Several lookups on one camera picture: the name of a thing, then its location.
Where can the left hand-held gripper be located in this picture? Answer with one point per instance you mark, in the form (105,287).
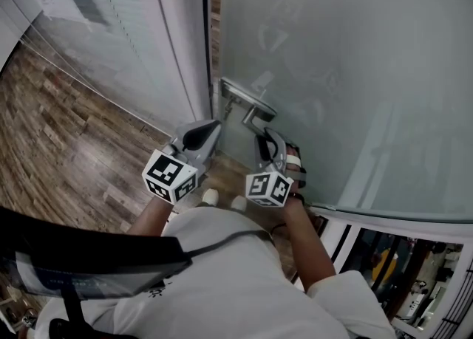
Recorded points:
(166,175)

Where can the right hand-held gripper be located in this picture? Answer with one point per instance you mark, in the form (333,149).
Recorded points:
(266,188)

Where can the frosted glass door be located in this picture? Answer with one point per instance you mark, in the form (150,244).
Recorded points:
(369,71)

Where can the person's left forearm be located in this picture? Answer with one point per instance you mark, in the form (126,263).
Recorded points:
(151,217)

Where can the person's right forearm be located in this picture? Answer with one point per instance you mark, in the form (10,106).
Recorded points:
(306,245)

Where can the person's right hand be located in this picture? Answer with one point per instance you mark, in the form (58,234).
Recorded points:
(295,162)

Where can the small metal key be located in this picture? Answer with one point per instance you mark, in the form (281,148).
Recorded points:
(228,108)

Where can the person's white right shoe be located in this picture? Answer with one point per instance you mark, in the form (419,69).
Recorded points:
(239,203)

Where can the person's white shoe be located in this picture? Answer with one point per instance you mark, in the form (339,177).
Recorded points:
(239,203)
(210,197)

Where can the person's white left shoe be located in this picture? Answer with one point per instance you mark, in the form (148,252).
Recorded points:
(210,197)

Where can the frosted glass partition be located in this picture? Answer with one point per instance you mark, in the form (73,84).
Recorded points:
(129,34)

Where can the person's white shirt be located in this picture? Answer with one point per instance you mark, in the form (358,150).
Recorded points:
(229,293)

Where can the yellow round object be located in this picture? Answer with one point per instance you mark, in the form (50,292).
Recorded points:
(384,263)

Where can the black chest-mounted monitor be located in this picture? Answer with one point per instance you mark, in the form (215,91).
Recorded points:
(92,260)

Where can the black metal railing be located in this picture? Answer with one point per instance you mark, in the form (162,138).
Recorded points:
(462,300)

